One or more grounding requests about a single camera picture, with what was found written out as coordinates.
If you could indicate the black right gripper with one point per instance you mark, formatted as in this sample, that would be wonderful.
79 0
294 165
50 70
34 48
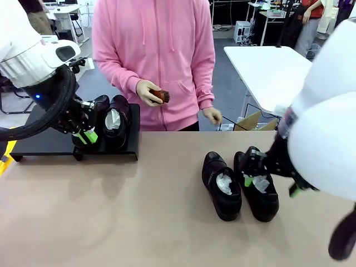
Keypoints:
279 158

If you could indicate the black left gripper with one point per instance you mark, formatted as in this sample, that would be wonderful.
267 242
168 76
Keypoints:
72 116

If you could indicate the black leather buckle shoe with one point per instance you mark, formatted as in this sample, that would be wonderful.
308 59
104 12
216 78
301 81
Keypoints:
264 205
228 205
101 101
122 111

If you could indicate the brown wooden shoe brush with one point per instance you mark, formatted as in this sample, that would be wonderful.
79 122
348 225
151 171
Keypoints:
161 96

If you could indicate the person's left forearm pink sleeve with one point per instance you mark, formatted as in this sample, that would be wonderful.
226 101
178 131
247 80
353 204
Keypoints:
204 83

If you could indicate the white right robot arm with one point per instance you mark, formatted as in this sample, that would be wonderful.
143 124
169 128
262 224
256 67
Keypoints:
328 111

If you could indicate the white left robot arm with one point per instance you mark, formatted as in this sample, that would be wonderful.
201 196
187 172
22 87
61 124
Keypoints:
16 41

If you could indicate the person's right forearm pink sleeve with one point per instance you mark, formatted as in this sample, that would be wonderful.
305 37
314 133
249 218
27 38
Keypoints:
119 75

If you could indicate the black shoe stand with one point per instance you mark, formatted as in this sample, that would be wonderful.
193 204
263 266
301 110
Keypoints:
41 146

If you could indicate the person's right hand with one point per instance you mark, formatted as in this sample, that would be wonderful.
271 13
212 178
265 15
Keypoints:
144 91

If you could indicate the person's left hand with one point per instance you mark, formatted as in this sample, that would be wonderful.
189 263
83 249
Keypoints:
212 115

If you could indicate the white tissue paper stuffing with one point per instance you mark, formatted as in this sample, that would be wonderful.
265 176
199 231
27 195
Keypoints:
112 119
224 183
262 183

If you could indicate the cardboard box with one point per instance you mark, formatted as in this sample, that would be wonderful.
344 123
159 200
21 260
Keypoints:
251 121

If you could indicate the yellow fabric item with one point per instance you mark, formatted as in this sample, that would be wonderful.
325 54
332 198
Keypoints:
11 147

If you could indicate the black computer tower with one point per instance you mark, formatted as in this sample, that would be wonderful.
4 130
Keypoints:
66 34

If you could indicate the white table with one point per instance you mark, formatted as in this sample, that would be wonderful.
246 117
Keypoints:
264 69

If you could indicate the person in pink hoodie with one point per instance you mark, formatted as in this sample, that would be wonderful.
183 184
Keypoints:
155 41

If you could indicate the white office desk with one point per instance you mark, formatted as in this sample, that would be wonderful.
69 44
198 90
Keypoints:
66 11

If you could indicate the background person brown trousers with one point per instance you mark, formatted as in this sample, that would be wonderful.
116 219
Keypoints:
39 19

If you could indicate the grey bin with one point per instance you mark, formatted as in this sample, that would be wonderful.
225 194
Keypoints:
315 50

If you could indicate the white computer case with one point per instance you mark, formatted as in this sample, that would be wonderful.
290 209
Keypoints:
242 32

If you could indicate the background person red shirt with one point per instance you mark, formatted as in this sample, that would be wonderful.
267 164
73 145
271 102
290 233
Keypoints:
310 30

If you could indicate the black pole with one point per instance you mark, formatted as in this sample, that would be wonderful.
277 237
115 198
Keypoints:
283 25

